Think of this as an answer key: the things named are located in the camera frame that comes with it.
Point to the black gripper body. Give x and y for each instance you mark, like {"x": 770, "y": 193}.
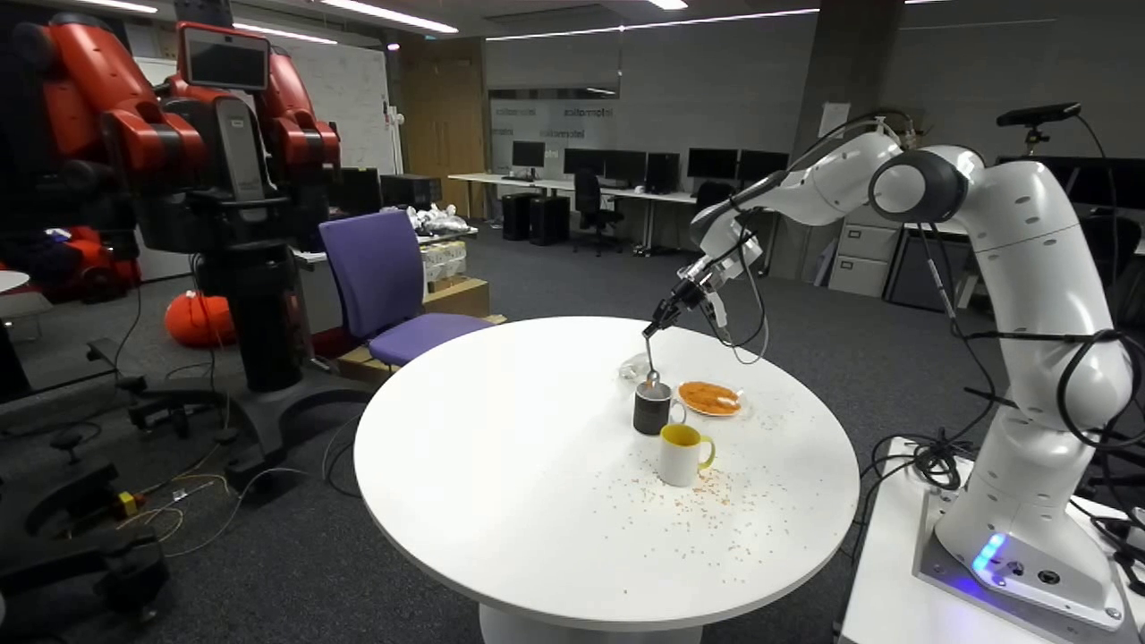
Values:
{"x": 704, "y": 286}

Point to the metal teaspoon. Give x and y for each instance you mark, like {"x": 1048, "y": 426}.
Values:
{"x": 647, "y": 359}

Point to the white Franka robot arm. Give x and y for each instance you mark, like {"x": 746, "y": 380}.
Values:
{"x": 1048, "y": 286}

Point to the yellow and white cup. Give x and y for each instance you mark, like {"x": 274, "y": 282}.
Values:
{"x": 682, "y": 460}

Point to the crumpled white tissue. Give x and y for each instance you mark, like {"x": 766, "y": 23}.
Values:
{"x": 632, "y": 365}

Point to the white plate of orange lentils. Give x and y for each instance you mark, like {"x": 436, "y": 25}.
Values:
{"x": 708, "y": 397}

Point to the black computer monitor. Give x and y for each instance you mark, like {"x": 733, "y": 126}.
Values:
{"x": 664, "y": 171}
{"x": 603, "y": 166}
{"x": 527, "y": 156}
{"x": 763, "y": 166}
{"x": 714, "y": 163}

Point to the black office chair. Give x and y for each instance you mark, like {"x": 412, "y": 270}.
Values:
{"x": 596, "y": 200}

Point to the white file cabinet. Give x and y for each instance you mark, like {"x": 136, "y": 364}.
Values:
{"x": 860, "y": 254}

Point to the large cardboard box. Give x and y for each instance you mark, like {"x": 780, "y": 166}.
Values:
{"x": 458, "y": 299}

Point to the long office desk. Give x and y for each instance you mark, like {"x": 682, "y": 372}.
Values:
{"x": 478, "y": 180}

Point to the purple office chair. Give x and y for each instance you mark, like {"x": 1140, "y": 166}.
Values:
{"x": 376, "y": 270}

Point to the wooden door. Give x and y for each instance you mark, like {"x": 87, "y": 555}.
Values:
{"x": 442, "y": 118}

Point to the red Baxter robot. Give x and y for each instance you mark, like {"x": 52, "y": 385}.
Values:
{"x": 236, "y": 146}

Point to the orange pumpkin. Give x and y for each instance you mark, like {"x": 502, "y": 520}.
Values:
{"x": 197, "y": 321}

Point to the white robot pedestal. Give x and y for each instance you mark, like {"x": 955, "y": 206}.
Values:
{"x": 887, "y": 574}

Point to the black camera on stand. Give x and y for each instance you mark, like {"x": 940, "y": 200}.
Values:
{"x": 1037, "y": 115}

